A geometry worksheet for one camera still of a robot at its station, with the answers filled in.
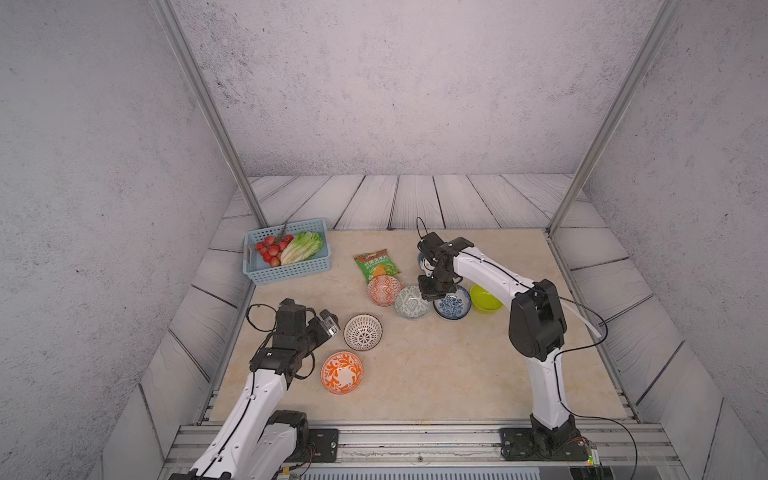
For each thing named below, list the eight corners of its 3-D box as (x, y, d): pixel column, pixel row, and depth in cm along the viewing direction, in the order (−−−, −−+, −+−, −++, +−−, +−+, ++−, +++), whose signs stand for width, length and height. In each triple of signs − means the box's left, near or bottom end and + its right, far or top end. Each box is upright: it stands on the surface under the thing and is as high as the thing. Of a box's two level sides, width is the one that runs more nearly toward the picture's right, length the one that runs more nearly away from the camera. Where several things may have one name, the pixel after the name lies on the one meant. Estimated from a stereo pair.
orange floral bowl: (321, 395, 83) (318, 389, 79) (327, 359, 90) (323, 351, 86) (362, 395, 83) (361, 389, 79) (365, 359, 90) (363, 351, 86)
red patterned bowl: (362, 295, 103) (361, 289, 100) (380, 276, 108) (380, 270, 106) (386, 311, 99) (386, 305, 96) (404, 290, 104) (404, 284, 102)
